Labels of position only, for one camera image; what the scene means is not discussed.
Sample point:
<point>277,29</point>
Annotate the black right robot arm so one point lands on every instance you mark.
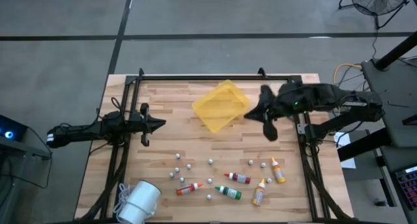
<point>325,95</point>

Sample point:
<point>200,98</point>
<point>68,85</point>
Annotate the black pole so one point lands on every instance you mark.
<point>397,49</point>

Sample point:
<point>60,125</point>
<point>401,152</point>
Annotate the black hex key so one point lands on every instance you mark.
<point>395,104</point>

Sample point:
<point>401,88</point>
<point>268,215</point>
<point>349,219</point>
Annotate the black floor fan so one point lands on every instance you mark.
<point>379,2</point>

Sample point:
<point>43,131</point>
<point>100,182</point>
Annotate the white paper sheet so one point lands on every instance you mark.
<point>349,162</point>

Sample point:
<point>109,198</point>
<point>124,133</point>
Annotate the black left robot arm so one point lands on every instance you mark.
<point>81,133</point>

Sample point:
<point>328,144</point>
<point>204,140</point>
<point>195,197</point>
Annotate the grey metal side table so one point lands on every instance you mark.
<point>19,150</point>

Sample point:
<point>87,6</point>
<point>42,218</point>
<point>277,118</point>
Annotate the large red food coloring bottle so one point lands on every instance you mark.
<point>241,178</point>

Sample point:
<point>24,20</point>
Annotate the yellow translucent plastic bin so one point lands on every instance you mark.
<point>221,106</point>

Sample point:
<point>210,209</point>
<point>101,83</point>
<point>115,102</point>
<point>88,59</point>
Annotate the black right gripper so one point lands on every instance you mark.
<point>280,103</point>

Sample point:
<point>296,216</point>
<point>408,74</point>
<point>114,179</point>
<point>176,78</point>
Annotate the dark grey desk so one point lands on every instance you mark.
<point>391,87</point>

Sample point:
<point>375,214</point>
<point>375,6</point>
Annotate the black aluminium rig frame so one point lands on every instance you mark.
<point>211,77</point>

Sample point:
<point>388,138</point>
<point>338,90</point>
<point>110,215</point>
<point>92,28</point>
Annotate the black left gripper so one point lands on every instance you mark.
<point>145,123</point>

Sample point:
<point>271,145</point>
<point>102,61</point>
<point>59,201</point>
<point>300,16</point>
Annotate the large green food coloring bottle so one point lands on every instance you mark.
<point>232,193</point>

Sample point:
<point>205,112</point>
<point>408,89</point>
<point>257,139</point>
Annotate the large yellow food coloring bottle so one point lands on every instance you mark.
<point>258,194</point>
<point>279,173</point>

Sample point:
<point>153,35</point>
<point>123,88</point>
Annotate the small black floor device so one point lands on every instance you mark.
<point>380,203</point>

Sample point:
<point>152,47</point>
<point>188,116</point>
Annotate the computer tower with blue light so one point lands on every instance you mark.
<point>16,128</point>

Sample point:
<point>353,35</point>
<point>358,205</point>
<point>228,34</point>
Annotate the backlit black keyboard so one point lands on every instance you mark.
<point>408,186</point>

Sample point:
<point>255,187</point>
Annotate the large orange food coloring bottle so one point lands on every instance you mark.
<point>185,189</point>

